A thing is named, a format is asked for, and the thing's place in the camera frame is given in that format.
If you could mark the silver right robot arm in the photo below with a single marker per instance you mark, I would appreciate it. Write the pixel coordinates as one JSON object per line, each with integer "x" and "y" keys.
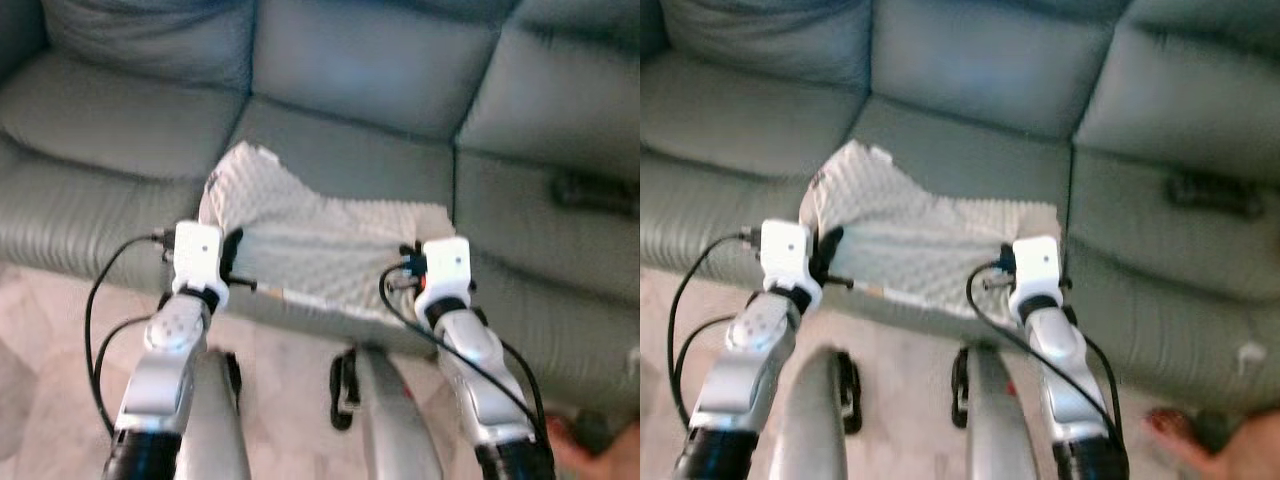
{"x": 480, "y": 370}
{"x": 1060, "y": 370}

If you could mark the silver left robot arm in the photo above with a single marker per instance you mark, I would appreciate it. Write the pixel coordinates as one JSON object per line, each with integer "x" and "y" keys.
{"x": 745, "y": 360}
{"x": 165, "y": 370}

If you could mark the grey-green leather sofa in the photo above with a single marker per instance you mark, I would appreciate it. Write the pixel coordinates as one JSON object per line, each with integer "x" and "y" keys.
{"x": 960, "y": 60}
{"x": 350, "y": 60}

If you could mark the silver right robot leg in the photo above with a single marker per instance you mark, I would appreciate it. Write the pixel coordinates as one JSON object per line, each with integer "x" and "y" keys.
{"x": 395, "y": 430}
{"x": 1000, "y": 430}

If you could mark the silver robot leg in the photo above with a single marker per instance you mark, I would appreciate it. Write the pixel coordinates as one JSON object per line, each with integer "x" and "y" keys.
{"x": 815, "y": 420}
{"x": 1000, "y": 430}
{"x": 395, "y": 430}
{"x": 215, "y": 430}

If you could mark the silver left robot leg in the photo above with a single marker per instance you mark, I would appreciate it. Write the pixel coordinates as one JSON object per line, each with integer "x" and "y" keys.
{"x": 815, "y": 420}
{"x": 215, "y": 430}

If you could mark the black remote control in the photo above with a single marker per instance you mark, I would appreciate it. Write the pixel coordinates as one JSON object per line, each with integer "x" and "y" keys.
{"x": 592, "y": 193}
{"x": 1212, "y": 195}

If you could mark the person's bare foot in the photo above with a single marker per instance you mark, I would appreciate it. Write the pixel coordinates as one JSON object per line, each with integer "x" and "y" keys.
{"x": 610, "y": 465}
{"x": 1240, "y": 450}

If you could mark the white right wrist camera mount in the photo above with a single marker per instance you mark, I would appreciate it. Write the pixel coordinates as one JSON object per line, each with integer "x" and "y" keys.
{"x": 1038, "y": 265}
{"x": 447, "y": 265}

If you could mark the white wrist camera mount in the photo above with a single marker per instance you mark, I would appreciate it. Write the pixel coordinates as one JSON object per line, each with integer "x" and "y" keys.
{"x": 447, "y": 265}
{"x": 785, "y": 255}
{"x": 197, "y": 255}
{"x": 1038, "y": 265}

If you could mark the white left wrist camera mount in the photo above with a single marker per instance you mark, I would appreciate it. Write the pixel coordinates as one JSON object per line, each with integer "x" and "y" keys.
{"x": 197, "y": 255}
{"x": 785, "y": 255}

